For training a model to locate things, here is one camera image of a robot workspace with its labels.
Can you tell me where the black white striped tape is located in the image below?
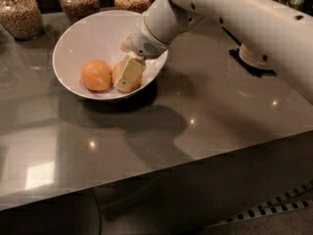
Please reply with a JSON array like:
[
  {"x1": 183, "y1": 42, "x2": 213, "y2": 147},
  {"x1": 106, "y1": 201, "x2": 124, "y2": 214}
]
[{"x1": 208, "y1": 180, "x2": 313, "y2": 228}]

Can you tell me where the right drinking glass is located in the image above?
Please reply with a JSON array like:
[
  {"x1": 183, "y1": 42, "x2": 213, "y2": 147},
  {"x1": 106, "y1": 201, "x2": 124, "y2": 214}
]
[{"x1": 288, "y1": 0, "x2": 305, "y2": 11}]

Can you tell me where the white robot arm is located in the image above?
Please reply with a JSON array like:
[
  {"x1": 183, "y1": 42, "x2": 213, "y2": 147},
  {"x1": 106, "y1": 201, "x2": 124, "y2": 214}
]
[{"x1": 121, "y1": 0, "x2": 313, "y2": 103}]

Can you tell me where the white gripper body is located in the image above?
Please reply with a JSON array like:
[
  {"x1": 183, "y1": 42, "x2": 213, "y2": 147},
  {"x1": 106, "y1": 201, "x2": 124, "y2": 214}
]
[{"x1": 129, "y1": 18, "x2": 168, "y2": 60}]

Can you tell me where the white tilted bowl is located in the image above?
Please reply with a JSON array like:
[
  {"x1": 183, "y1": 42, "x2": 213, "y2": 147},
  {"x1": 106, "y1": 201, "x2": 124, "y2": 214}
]
[{"x1": 53, "y1": 11, "x2": 168, "y2": 101}]

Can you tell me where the black mat under plates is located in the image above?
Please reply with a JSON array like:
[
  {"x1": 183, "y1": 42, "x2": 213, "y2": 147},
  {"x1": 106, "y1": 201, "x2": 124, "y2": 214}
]
[{"x1": 229, "y1": 48, "x2": 277, "y2": 77}]

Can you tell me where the stack of white plates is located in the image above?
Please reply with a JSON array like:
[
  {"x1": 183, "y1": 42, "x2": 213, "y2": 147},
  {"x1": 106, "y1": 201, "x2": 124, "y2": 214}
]
[{"x1": 239, "y1": 44, "x2": 270, "y2": 71}]

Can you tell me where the orange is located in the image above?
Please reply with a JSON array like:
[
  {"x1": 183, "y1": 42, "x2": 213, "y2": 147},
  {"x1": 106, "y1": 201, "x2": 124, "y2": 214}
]
[
  {"x1": 112, "y1": 62, "x2": 143, "y2": 93},
  {"x1": 80, "y1": 60, "x2": 112, "y2": 92}
]

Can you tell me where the left glass cereal jar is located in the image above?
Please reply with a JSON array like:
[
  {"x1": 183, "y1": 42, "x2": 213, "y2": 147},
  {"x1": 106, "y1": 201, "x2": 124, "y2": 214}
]
[{"x1": 0, "y1": 0, "x2": 43, "y2": 40}]

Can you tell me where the middle glass cereal jar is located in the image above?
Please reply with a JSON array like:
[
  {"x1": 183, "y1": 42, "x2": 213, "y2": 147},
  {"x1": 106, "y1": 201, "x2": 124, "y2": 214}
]
[{"x1": 59, "y1": 0, "x2": 100, "y2": 24}]

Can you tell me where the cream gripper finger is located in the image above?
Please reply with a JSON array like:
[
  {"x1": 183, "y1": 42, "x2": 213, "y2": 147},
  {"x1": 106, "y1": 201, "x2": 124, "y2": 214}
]
[
  {"x1": 113, "y1": 56, "x2": 146, "y2": 90},
  {"x1": 120, "y1": 37, "x2": 131, "y2": 53}
]

